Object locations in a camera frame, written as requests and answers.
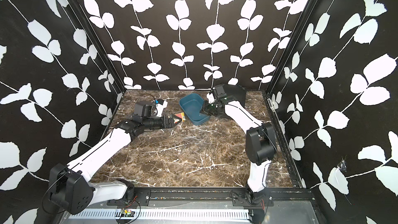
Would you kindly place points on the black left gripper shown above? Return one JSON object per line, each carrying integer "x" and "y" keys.
{"x": 169, "y": 124}

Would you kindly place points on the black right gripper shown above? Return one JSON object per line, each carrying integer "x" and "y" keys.
{"x": 205, "y": 108}

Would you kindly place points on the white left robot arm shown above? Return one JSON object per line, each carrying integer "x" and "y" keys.
{"x": 70, "y": 187}

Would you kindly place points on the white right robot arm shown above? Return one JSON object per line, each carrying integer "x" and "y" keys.
{"x": 260, "y": 143}

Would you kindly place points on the yellow playing card box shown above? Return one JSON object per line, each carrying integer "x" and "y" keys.
{"x": 181, "y": 116}

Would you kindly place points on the teal plastic storage box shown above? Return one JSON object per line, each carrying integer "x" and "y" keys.
{"x": 192, "y": 106}

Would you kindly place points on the pile of steel nails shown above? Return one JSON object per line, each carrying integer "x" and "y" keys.
{"x": 191, "y": 139}

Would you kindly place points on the white perforated strip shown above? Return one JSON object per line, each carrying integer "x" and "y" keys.
{"x": 229, "y": 215}

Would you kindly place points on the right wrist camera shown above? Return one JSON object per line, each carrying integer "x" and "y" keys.
{"x": 217, "y": 93}

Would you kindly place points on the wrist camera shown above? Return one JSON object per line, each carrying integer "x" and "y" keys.
{"x": 217, "y": 93}
{"x": 150, "y": 109}

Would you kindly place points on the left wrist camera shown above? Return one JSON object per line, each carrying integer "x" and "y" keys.
{"x": 150, "y": 109}

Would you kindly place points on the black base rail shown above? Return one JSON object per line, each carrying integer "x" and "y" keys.
{"x": 238, "y": 196}

